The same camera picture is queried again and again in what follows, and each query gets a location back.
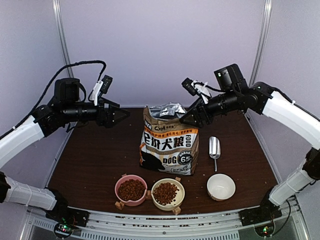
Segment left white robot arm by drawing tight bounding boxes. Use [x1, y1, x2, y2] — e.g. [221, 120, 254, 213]
[0, 75, 130, 225]

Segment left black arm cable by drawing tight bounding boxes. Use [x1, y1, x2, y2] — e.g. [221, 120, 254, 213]
[12, 59, 107, 131]

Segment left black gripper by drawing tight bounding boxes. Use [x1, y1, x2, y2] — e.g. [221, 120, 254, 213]
[62, 96, 131, 129]

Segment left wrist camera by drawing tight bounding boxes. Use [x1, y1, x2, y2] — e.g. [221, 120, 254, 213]
[88, 75, 113, 106]

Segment white ceramic bowl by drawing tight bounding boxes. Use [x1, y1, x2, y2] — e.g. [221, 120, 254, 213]
[206, 173, 236, 202]

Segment right aluminium frame post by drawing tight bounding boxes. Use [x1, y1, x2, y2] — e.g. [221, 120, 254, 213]
[249, 0, 273, 86]

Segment left aluminium frame post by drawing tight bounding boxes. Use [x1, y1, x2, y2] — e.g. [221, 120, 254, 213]
[52, 0, 71, 65]

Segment brown kibble in yellow bowl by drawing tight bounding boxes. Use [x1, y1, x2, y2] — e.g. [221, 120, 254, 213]
[152, 182, 179, 206]

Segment brown dog food bag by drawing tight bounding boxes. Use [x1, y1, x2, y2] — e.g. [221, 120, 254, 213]
[139, 102, 199, 176]

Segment front aluminium rail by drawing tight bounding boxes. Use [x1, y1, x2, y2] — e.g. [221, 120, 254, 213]
[24, 194, 308, 240]

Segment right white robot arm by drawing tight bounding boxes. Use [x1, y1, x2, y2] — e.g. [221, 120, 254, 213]
[180, 63, 320, 226]

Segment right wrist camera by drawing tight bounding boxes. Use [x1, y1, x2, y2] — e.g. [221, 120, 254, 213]
[181, 78, 212, 104]

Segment metal food scoop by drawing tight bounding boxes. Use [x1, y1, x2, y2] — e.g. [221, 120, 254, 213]
[209, 136, 221, 172]

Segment pink pet bowl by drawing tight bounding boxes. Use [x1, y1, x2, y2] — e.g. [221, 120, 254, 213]
[114, 174, 148, 207]

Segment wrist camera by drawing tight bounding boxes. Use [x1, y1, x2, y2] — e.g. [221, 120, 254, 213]
[88, 75, 113, 106]
[181, 78, 212, 104]

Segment brown kibble in pink bowl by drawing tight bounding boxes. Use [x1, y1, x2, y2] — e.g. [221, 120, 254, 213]
[117, 179, 146, 201]

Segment aluminium frame post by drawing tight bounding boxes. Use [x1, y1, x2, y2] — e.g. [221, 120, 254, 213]
[249, 0, 273, 86]
[52, 0, 71, 65]

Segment wooden bowl stand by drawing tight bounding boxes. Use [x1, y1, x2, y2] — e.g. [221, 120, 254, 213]
[115, 177, 181, 215]

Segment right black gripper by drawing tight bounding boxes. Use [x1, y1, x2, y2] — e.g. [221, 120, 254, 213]
[179, 88, 241, 129]

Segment yellow pet bowl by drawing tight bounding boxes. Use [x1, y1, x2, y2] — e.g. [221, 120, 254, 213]
[151, 178, 186, 212]

